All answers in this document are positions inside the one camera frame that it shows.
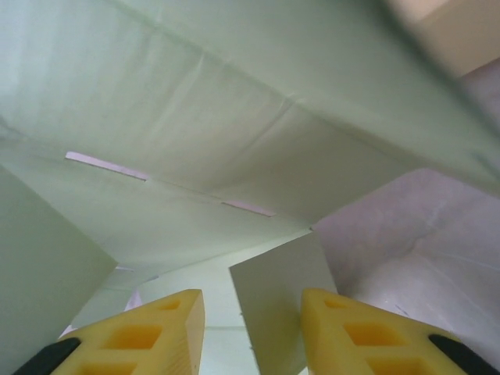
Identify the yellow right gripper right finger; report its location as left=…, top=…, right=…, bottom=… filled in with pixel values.
left=300, top=287, right=495, bottom=375

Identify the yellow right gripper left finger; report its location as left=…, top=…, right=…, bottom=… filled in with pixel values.
left=11, top=288, right=206, bottom=375

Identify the green paper box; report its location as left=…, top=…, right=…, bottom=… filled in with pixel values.
left=0, top=0, right=500, bottom=375

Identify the orange paper box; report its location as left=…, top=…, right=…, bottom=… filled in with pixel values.
left=390, top=0, right=500, bottom=77

